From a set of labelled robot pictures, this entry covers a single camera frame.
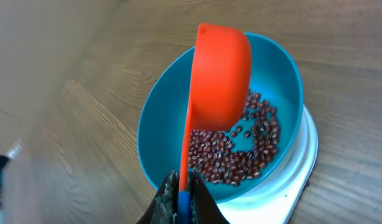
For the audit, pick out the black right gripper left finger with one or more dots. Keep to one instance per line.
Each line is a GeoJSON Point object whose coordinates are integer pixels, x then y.
{"type": "Point", "coordinates": [163, 207]}

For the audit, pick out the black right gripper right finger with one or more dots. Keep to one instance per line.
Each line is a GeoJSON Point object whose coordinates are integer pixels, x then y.
{"type": "Point", "coordinates": [203, 208]}

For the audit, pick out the orange measuring scoop blue handle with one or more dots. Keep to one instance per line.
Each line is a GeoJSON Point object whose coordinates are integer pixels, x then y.
{"type": "Point", "coordinates": [219, 82]}

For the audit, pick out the blue plastic bowl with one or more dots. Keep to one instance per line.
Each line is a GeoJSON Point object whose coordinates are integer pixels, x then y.
{"type": "Point", "coordinates": [161, 125]}

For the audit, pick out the red beans in bowl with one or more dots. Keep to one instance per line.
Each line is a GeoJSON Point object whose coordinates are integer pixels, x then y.
{"type": "Point", "coordinates": [242, 152]}

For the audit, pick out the white digital kitchen scale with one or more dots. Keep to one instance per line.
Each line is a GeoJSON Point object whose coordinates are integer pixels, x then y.
{"type": "Point", "coordinates": [275, 198]}

